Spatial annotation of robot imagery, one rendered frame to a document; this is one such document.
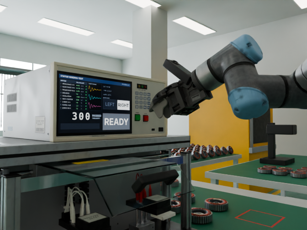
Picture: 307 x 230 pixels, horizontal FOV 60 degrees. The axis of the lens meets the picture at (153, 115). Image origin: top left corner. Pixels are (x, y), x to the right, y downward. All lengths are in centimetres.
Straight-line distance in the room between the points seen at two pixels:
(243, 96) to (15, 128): 70
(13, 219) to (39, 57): 714
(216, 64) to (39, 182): 50
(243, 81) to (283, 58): 554
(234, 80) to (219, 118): 385
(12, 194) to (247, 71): 57
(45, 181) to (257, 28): 610
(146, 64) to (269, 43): 276
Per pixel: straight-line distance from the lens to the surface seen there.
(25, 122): 88
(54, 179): 69
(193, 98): 71
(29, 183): 67
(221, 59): 66
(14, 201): 66
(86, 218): 74
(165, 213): 89
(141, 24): 519
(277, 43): 625
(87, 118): 76
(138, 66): 503
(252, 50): 64
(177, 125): 731
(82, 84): 76
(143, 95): 90
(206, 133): 458
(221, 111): 444
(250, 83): 59
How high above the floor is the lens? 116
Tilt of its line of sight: 2 degrees up
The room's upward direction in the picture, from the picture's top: straight up
